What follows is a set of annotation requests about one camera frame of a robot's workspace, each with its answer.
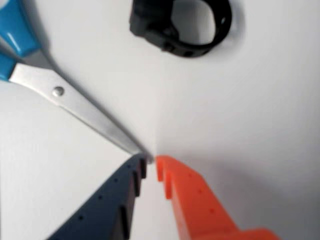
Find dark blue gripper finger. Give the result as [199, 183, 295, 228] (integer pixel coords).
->
[46, 153, 148, 240]

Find blue handled scissors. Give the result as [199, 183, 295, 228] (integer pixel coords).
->
[0, 0, 153, 165]

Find black ring strap device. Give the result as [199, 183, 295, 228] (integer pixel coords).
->
[129, 0, 233, 58]

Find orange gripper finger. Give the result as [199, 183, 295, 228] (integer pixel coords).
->
[155, 154, 282, 240]

